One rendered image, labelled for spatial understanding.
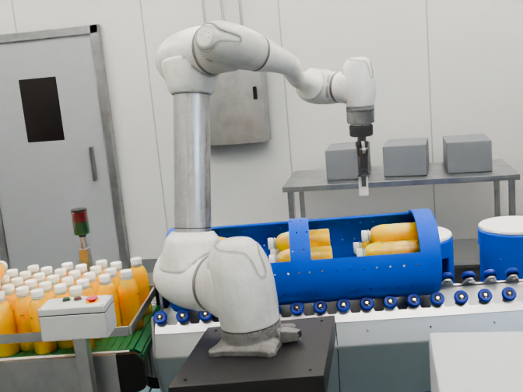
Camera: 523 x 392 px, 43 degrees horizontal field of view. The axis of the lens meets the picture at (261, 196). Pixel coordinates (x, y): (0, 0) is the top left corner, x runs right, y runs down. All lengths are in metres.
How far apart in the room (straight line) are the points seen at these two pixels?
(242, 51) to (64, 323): 0.95
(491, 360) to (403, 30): 4.90
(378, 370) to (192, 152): 0.98
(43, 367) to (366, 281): 1.05
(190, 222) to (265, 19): 3.91
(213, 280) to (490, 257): 1.41
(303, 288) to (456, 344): 1.46
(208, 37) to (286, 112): 3.88
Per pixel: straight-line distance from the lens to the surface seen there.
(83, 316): 2.04
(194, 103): 1.81
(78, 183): 6.12
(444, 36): 5.50
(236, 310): 1.65
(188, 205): 1.79
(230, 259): 1.63
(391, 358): 2.26
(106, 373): 2.22
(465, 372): 0.65
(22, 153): 6.32
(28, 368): 2.30
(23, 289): 2.30
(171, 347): 2.25
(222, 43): 1.69
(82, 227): 2.69
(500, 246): 2.74
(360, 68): 2.12
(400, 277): 2.15
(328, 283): 2.13
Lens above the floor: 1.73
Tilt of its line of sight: 11 degrees down
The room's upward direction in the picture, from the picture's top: 5 degrees counter-clockwise
